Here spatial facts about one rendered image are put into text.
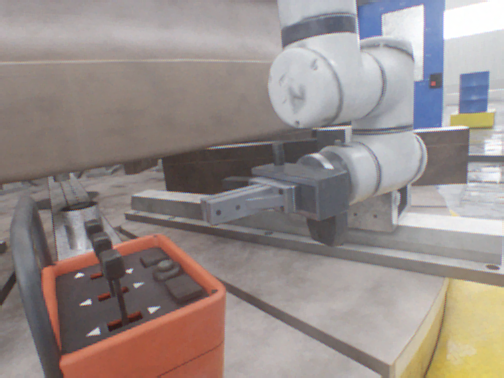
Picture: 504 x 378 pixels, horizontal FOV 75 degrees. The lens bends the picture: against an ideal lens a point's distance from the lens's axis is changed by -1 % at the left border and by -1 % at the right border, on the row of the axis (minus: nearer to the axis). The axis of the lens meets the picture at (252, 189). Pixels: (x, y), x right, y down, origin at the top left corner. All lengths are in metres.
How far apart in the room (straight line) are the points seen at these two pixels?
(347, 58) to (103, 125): 0.70
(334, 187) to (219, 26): 1.05
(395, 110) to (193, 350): 0.38
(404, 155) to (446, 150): 2.05
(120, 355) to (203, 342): 0.07
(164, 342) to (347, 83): 0.30
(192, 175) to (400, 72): 2.32
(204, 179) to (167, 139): 1.68
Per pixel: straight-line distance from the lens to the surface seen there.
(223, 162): 2.58
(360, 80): 0.41
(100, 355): 0.27
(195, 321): 0.29
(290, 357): 0.98
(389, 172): 0.49
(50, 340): 0.26
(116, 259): 0.28
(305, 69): 0.36
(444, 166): 2.58
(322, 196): 0.37
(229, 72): 1.14
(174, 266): 0.37
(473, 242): 1.39
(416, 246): 1.41
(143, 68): 1.00
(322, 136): 1.44
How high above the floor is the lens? 0.96
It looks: 14 degrees down
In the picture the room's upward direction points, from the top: 6 degrees counter-clockwise
